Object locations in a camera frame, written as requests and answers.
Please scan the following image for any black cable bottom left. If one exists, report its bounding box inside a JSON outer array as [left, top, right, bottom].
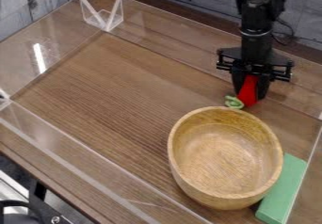
[[0, 200, 39, 224]]

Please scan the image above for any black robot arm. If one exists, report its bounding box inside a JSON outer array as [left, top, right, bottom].
[[217, 0, 294, 106]]

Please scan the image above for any clear acrylic corner bracket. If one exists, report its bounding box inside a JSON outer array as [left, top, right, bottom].
[[79, 0, 123, 32]]

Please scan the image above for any green rectangular block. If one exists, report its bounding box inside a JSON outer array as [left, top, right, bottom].
[[255, 153, 308, 224]]

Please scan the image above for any wooden bowl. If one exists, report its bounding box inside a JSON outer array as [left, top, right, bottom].
[[167, 106, 283, 210]]

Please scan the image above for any red felt fruit green leaf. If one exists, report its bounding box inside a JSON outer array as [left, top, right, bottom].
[[225, 75, 258, 109]]

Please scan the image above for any clear acrylic front wall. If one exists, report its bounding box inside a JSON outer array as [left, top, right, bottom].
[[0, 92, 211, 224]]

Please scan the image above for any black metal table leg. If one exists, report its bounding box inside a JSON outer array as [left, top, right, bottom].
[[30, 180, 87, 224]]

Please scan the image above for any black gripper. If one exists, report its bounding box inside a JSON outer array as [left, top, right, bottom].
[[217, 47, 294, 100]]

